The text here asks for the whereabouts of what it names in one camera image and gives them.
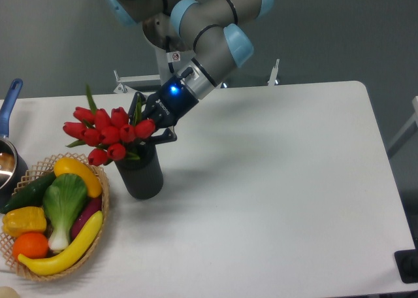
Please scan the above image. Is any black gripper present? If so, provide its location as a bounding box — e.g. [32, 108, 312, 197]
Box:
[128, 76, 199, 145]

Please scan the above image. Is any red tulip bouquet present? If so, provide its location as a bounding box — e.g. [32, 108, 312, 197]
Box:
[63, 86, 156, 166]

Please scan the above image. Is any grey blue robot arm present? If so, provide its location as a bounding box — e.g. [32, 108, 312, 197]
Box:
[107, 0, 274, 144]

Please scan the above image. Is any dark grey ribbed vase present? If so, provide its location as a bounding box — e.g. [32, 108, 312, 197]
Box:
[115, 145, 163, 200]

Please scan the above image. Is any purple eggplant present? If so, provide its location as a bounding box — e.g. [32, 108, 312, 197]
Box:
[70, 197, 102, 240]

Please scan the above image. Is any woven wicker basket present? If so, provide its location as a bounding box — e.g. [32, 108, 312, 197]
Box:
[1, 153, 110, 282]

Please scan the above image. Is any green bok choy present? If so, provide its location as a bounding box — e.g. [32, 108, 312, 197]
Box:
[42, 173, 88, 253]

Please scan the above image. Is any dark green cucumber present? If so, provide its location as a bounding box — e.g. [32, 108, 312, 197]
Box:
[1, 173, 56, 214]

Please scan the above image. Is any yellow bell pepper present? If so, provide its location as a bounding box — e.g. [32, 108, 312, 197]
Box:
[2, 207, 47, 237]

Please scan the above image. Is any orange fruit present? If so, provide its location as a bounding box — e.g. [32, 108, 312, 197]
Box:
[12, 232, 49, 259]

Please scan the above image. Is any yellow banana lower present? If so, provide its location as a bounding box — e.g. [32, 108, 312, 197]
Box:
[18, 210, 103, 276]

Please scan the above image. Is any black device table edge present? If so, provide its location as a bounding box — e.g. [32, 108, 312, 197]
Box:
[394, 249, 417, 284]

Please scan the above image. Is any blue handled saucepan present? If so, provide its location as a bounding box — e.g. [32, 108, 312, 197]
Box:
[1, 78, 27, 208]

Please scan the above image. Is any white frame right edge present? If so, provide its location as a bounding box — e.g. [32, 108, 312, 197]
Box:
[386, 96, 417, 159]

